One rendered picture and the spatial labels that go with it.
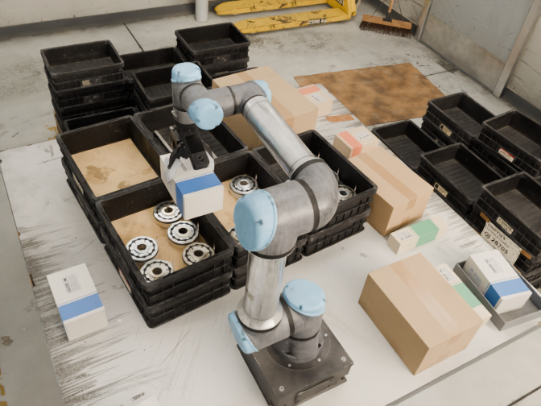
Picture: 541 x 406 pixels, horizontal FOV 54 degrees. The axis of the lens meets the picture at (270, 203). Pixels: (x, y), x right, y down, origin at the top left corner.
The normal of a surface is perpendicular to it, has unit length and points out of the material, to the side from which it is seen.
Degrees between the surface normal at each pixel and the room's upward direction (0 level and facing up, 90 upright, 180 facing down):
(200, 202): 90
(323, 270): 0
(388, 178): 0
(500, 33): 90
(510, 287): 0
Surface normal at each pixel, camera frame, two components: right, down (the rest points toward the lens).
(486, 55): -0.88, 0.27
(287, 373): 0.06, -0.74
